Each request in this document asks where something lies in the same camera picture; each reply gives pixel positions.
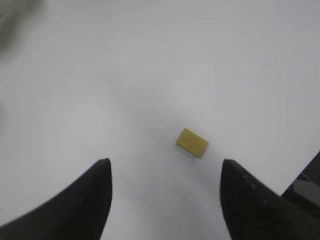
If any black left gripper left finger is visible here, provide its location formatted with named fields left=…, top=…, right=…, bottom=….
left=0, top=158, right=112, bottom=240

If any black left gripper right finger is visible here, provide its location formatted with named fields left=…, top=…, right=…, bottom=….
left=219, top=159, right=320, bottom=240

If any yellow eraser front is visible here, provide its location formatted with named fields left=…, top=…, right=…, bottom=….
left=175, top=128, right=209, bottom=159

